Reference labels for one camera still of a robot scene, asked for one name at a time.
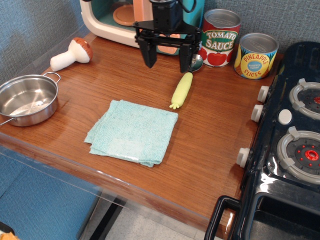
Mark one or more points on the light blue cloth napkin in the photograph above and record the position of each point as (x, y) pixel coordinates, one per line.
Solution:
(132, 132)

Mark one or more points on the tomato sauce can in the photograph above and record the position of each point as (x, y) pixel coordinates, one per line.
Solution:
(220, 31)

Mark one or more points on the white stove knob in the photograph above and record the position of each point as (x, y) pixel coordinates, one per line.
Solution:
(262, 94)
(242, 157)
(257, 112)

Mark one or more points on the stainless steel pot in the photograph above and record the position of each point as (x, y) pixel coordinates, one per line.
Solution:
(29, 99)

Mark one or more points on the black toy stove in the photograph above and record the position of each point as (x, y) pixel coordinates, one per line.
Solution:
(280, 188)

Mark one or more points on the teal toy microwave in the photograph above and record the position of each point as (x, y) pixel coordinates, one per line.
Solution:
(98, 18)

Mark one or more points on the pineapple slices can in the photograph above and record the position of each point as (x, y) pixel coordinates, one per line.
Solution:
(255, 56)

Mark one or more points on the white stove knob bottom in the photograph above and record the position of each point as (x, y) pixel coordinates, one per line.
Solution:
(242, 157)

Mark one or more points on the spoon with yellow handle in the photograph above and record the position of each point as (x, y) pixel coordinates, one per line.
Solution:
(182, 89)

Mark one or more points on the orange microwave turntable plate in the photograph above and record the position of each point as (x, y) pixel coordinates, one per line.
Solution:
(124, 15)

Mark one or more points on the white stove knob middle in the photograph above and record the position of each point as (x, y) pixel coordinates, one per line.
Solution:
(257, 112)

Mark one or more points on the toy mushroom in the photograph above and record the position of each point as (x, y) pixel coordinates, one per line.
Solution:
(79, 51)

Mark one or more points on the white stove knob top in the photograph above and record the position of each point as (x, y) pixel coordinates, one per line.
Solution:
(262, 94)

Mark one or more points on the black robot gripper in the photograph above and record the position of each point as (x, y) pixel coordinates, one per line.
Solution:
(174, 23)

